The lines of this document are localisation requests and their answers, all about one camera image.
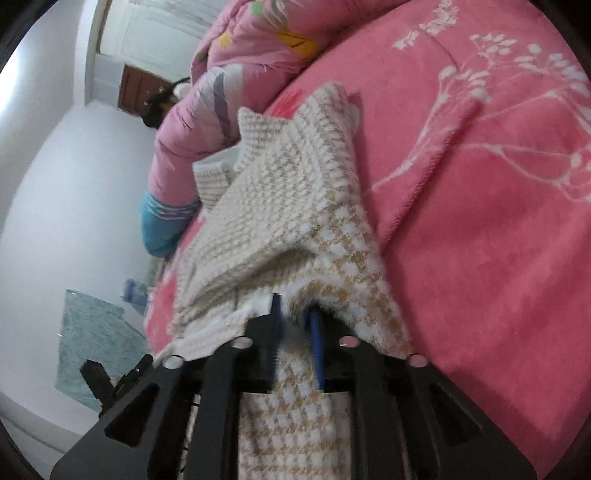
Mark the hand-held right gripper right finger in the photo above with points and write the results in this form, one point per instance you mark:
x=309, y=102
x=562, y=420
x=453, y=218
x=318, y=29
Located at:
x=316, y=350

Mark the pink floral bed blanket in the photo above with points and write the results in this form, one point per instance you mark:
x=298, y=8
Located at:
x=485, y=254

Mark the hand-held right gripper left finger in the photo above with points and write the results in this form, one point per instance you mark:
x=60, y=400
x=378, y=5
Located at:
x=275, y=332

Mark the brown wooden furniture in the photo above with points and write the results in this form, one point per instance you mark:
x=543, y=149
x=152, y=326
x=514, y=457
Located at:
x=134, y=87

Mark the beige houndstooth coat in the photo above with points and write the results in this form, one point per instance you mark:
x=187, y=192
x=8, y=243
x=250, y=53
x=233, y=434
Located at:
x=277, y=203

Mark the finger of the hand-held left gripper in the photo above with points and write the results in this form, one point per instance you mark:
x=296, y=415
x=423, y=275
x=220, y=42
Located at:
x=134, y=371
x=98, y=381

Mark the pink and blue quilt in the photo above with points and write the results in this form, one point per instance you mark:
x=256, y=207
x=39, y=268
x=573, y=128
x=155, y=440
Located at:
x=184, y=138

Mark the white door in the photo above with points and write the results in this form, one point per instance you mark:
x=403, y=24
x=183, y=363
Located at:
x=157, y=32

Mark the teal patterned cloth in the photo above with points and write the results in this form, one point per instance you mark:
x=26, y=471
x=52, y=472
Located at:
x=92, y=341

